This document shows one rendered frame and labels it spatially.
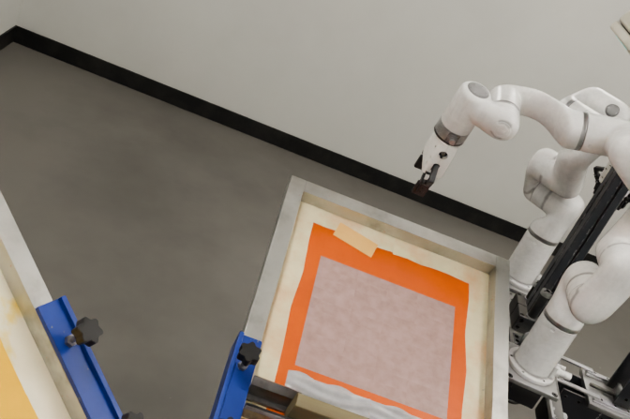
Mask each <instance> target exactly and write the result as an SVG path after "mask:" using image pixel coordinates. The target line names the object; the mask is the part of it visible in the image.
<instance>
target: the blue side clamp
mask: <svg viewBox="0 0 630 419"><path fill-rule="evenodd" d="M252 341H253V342H254V343H255V344H256V347H258V348H261V345H262V342H261V341H260V340H257V339H255V338H252V337H247V336H245V335H244V332H242V331H240V332H239V334H238V336H237V338H236V340H235V341H234V343H233V345H232V347H231V350H230V354H229V357H228V360H227V363H226V366H225V369H224V372H223V375H222V378H221V381H220V385H219V388H218V390H217V395H216V399H215V402H214V405H213V408H212V410H211V414H210V417H209V419H219V418H223V419H227V418H229V417H232V418H233V419H241V416H242V413H243V408H244V406H245V403H246V400H247V396H248V390H249V389H248V388H249V386H250V384H251V380H252V377H253V373H254V369H255V366H254V365H248V367H247V369H246V370H245V371H242V370H239V369H238V366H237V364H238V363H239V362H240V360H238V359H237V355H238V353H239V348H240V346H241V344H242V343H247V344H248V343H250V342H252Z"/></svg>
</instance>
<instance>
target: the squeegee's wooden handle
mask: <svg viewBox="0 0 630 419"><path fill-rule="evenodd" d="M284 416H287V417H289V418H292V419H369V418H367V417H365V416H362V415H359V414H356V413H354V412H349V411H346V410H344V409H341V408H339V407H336V406H334V405H331V404H328V403H325V402H322V401H320V400H318V399H315V398H312V397H308V396H305V395H302V394H300V393H297V394H296V395H295V397H294V398H293V400H292V402H291V403H290V404H289V406H288V407H287V409H286V411H285V414H284Z"/></svg>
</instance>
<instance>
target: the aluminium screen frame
mask: <svg viewBox="0 0 630 419"><path fill-rule="evenodd" d="M300 202H305V203H308V204H310V205H313V206H315V207H318V208H320V209H322V210H325V211H327V212H330V213H332V214H335V215H337V216H340V217H344V218H347V219H348V220H351V221H353V222H356V223H358V224H361V225H364V226H366V227H369V228H371V229H373V230H375V231H378V232H382V233H385V234H387V235H390V236H392V237H395V238H397V239H399V240H402V241H404V242H407V243H409V244H412V245H415V246H417V247H421V248H423V249H425V250H428V251H430V252H433V253H436V254H438V255H441V256H443V257H445V258H447V259H450V260H453V261H455V262H459V263H462V264H464V265H467V266H470V267H471V268H474V269H476V270H479V271H481V272H484V273H487V274H489V281H488V306H487V356H486V381H485V408H484V419H508V353H509V280H510V261H509V260H507V259H505V258H502V257H499V256H496V255H494V254H492V253H489V252H487V251H484V250H483V249H480V248H478V247H473V246H471V245H468V244H466V243H463V242H461V241H458V240H457V239H454V238H452V237H449V236H446V235H444V234H441V233H439V232H435V231H433V230H431V229H428V228H426V227H423V226H420V225H418V224H415V223H413V222H410V221H409V220H406V219H404V218H401V217H397V216H394V215H392V214H389V213H387V212H384V211H383V210H380V209H378V208H375V207H373V206H370V205H367V204H365V203H362V202H359V201H357V200H354V199H352V198H349V197H347V196H344V195H341V194H339V193H336V192H335V191H332V190H330V189H327V188H325V187H320V186H318V185H315V184H313V183H310V182H309V181H306V180H304V179H301V178H299V177H296V176H293V175H292V177H291V179H290V181H289V183H288V185H287V187H286V190H285V194H284V197H283V200H282V203H281V206H280V209H279V212H278V215H277V221H276V224H275V228H274V230H273V233H272V236H271V240H270V243H269V246H268V249H267V252H266V255H265V258H264V262H263V265H262V270H261V273H260V276H259V279H258V282H257V286H256V289H255V292H254V295H253V298H252V301H251V304H250V308H249V311H248V314H247V319H246V322H245V325H244V329H243V332H244V335H245V336H247V337H252V338H255V339H257V340H260V341H262V338H263V332H264V328H265V325H266V322H267V319H268V315H269V312H270V308H271V305H272V302H273V298H274V295H275V291H276V288H277V284H278V279H279V275H280V272H281V268H282V265H283V262H284V259H285V255H286V252H287V248H288V245H289V242H290V238H291V235H292V231H293V225H294V222H295V219H296V216H297V212H298V208H299V205H300Z"/></svg>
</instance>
